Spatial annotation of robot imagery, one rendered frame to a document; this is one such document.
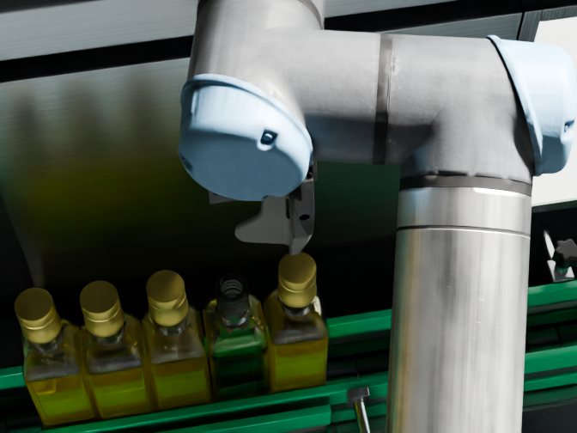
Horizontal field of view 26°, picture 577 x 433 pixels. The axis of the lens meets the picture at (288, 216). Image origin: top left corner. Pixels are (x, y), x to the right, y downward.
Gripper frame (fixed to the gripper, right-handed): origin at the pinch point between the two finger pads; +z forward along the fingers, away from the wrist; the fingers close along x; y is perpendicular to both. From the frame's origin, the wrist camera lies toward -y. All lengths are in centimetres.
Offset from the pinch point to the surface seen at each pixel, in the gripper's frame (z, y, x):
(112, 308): 9.2, 16.4, 1.5
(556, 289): 28.8, -28.6, -4.2
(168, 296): 9.1, 11.5, 1.2
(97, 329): 12.1, 18.1, 1.8
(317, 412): 28.8, -1.3, 5.7
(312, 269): 9.1, -1.4, 0.4
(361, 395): 28.5, -5.9, 4.6
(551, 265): 28.4, -28.7, -6.9
